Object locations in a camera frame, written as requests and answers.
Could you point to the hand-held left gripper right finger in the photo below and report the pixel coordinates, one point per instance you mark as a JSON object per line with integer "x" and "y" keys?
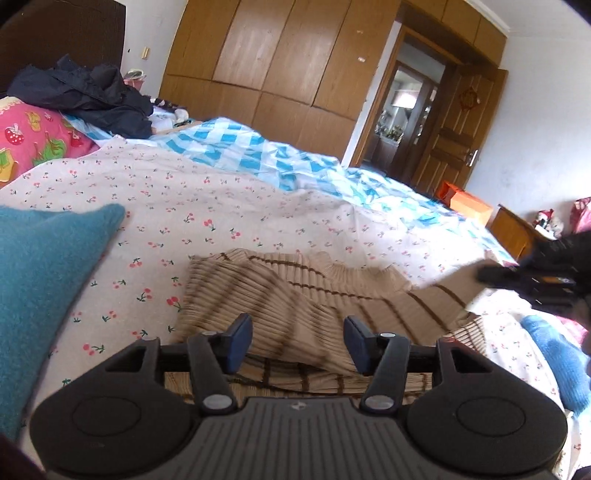
{"x": 356, "y": 341}

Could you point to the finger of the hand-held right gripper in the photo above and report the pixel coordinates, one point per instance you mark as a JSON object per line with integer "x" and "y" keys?
{"x": 496, "y": 276}

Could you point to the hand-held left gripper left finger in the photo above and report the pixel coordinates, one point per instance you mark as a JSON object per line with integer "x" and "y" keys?
{"x": 239, "y": 339}

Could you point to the beige striped ribbed sweater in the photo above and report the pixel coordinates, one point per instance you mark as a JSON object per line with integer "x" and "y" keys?
{"x": 300, "y": 300}

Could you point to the wooden bedside shelf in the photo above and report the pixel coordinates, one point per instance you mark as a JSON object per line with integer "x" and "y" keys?
{"x": 515, "y": 230}

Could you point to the plush toys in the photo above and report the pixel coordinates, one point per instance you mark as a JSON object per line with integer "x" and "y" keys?
{"x": 549, "y": 224}

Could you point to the orange box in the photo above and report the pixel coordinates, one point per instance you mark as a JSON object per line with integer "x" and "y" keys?
{"x": 468, "y": 205}

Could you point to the blue knit cloth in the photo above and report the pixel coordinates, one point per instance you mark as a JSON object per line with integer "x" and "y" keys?
{"x": 561, "y": 355}

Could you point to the wooden door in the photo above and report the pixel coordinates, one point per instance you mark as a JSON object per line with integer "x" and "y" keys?
{"x": 455, "y": 129}

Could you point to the cherry print bed sheet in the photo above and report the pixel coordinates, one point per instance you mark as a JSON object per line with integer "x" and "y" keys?
{"x": 161, "y": 198}

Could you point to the blue checkered quilt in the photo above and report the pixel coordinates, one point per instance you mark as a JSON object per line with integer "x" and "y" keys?
{"x": 258, "y": 152}

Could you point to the teal knit cloth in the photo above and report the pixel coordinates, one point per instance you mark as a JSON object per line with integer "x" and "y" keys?
{"x": 41, "y": 286}

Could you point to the black and white cloth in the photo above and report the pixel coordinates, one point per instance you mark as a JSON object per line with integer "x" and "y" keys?
{"x": 168, "y": 110}

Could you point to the small pink bag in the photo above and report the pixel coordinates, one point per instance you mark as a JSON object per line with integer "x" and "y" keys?
{"x": 135, "y": 79}

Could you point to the wooden wardrobe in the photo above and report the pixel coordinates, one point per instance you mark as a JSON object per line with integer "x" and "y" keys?
{"x": 286, "y": 60}

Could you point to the pink strawberry print blanket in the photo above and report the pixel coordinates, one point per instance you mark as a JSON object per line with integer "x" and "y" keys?
{"x": 37, "y": 138}

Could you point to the dark navy jacket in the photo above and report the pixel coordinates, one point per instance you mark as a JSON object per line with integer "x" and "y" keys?
{"x": 87, "y": 92}

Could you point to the dark brown headboard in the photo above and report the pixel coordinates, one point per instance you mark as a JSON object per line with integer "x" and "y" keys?
{"x": 60, "y": 32}

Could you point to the wall light switch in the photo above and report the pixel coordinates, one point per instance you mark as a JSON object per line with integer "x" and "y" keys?
{"x": 145, "y": 52}

